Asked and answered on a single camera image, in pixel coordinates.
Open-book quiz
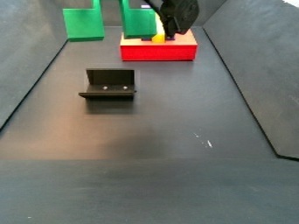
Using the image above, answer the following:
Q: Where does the green bridge-shaped block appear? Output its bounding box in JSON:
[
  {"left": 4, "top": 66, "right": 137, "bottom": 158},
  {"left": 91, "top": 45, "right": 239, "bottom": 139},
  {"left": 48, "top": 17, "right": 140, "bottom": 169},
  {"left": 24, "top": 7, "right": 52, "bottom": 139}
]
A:
[{"left": 63, "top": 0, "right": 156, "bottom": 41}]

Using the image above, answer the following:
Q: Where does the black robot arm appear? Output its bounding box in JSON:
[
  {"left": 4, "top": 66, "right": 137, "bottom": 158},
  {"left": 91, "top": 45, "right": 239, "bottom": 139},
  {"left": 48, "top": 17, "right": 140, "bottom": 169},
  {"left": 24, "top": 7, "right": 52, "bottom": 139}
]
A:
[{"left": 144, "top": 0, "right": 200, "bottom": 38}]

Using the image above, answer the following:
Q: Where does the black angled fixture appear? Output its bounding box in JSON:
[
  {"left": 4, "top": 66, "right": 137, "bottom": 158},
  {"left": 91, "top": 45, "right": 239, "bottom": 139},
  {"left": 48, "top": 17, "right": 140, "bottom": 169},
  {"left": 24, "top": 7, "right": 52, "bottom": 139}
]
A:
[{"left": 79, "top": 68, "right": 136, "bottom": 99}]

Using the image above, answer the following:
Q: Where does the red base board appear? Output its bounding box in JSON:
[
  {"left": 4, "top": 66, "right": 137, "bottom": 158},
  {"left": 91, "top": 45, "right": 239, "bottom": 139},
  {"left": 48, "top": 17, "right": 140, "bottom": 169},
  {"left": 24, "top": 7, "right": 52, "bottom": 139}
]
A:
[{"left": 119, "top": 31, "right": 199, "bottom": 61}]

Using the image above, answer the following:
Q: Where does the yellow long bar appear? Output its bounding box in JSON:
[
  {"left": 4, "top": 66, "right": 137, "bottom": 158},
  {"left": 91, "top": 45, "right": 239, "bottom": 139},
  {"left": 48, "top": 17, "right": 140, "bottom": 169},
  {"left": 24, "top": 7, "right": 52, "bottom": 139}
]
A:
[{"left": 152, "top": 15, "right": 165, "bottom": 44}]

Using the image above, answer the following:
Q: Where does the right purple block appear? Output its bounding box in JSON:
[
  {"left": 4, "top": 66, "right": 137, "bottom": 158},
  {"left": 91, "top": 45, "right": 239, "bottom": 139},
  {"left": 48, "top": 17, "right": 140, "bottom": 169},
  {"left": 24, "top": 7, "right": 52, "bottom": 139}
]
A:
[{"left": 141, "top": 4, "right": 151, "bottom": 9}]

